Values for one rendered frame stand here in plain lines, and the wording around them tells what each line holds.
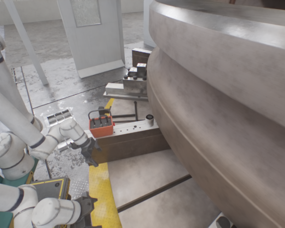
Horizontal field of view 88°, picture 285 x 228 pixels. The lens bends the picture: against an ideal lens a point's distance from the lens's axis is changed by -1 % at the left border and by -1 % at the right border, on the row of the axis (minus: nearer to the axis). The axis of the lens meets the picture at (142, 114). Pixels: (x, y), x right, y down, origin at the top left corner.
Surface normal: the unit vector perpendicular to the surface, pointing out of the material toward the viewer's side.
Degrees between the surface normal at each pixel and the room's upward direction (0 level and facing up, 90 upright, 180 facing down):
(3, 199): 76
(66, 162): 0
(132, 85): 90
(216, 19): 45
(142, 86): 90
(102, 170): 0
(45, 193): 0
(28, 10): 90
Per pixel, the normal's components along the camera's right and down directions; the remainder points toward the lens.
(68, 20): 0.59, 0.52
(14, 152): 0.98, 0.14
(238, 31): -0.64, -0.34
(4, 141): 0.10, -0.68
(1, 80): 0.76, 0.53
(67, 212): 0.94, -0.14
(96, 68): 0.36, -0.30
